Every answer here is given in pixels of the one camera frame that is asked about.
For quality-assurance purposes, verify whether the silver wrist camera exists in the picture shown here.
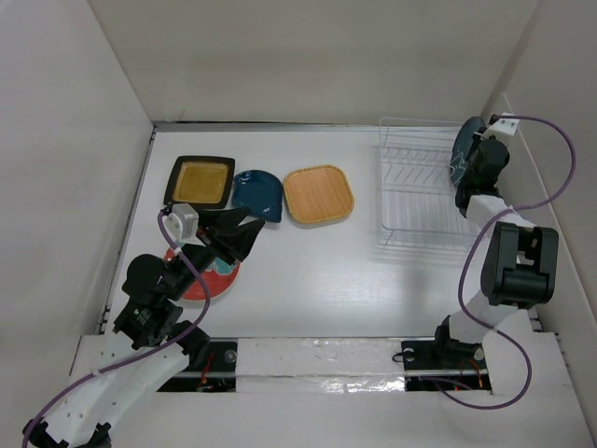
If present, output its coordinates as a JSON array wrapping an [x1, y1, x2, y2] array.
[[158, 203, 201, 250], [481, 114, 520, 144]]

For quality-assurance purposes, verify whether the black yellow square plate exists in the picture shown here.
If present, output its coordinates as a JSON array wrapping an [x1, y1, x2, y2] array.
[[163, 156, 235, 209]]

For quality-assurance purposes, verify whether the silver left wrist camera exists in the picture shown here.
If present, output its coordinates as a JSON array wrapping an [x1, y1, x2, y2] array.
[[158, 203, 201, 250]]

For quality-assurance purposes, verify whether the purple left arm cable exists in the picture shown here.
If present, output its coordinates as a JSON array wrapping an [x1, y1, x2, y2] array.
[[21, 212, 214, 448]]

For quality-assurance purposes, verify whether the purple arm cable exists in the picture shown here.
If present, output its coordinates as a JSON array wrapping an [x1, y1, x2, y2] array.
[[433, 114, 578, 411], [21, 212, 214, 448]]

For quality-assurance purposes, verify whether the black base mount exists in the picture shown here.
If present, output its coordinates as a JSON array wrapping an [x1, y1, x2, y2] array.
[[392, 340, 492, 392], [158, 339, 238, 393]]

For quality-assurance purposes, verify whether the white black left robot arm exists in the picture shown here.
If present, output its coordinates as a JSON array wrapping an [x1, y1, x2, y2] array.
[[21, 203, 265, 447]]

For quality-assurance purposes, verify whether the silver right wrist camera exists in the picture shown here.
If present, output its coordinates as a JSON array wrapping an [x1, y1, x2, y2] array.
[[481, 114, 520, 144]]

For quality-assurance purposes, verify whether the woven bamboo square tray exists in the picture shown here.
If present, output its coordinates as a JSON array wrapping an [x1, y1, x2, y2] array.
[[283, 164, 354, 225]]

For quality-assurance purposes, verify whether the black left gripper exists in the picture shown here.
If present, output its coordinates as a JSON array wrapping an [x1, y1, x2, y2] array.
[[168, 205, 265, 299]]

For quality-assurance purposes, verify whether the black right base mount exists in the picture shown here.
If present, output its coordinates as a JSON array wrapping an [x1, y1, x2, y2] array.
[[392, 340, 492, 392]]

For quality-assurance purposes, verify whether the dark blue heart-shaped plate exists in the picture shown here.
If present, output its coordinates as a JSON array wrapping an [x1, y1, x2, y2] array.
[[231, 170, 284, 223]]

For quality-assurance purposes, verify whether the red teal round plate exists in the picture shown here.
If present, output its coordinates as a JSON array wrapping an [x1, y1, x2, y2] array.
[[182, 259, 241, 302]]

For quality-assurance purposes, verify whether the teal round floral plate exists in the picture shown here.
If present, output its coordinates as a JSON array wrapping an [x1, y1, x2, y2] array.
[[450, 117, 486, 189]]

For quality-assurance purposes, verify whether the white wire dish rack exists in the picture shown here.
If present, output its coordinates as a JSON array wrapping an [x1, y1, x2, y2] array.
[[377, 117, 479, 252]]

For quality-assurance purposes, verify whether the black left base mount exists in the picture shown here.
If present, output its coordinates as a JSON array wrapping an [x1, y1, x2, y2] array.
[[158, 339, 238, 393]]

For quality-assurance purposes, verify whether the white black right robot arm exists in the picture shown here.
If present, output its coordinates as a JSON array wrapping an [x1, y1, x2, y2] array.
[[430, 133, 559, 368]]

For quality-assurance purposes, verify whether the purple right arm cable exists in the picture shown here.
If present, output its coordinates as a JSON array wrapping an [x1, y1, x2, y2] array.
[[433, 114, 578, 411]]

